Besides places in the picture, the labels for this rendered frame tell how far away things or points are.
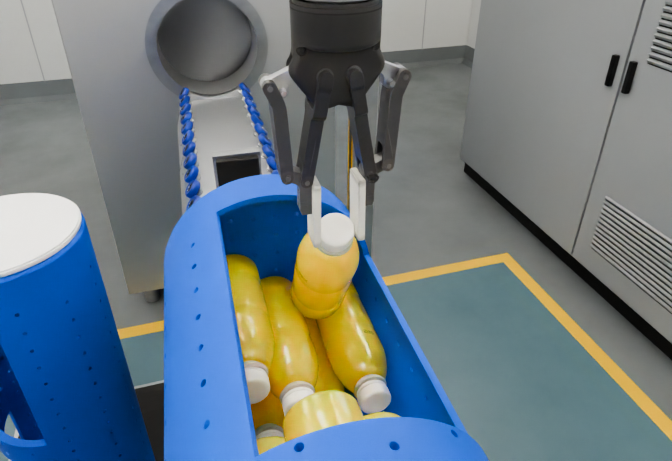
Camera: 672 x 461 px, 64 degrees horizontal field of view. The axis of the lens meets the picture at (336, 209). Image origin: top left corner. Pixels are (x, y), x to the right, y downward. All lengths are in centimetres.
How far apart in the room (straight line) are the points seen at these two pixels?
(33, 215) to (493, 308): 185
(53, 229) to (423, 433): 81
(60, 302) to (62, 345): 9
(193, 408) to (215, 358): 4
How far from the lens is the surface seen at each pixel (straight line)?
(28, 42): 513
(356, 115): 48
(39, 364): 113
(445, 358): 218
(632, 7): 233
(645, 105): 228
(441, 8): 561
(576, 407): 216
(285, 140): 47
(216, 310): 54
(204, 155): 152
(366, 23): 44
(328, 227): 54
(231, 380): 47
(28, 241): 107
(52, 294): 105
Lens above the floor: 157
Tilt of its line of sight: 32 degrees down
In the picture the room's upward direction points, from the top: straight up
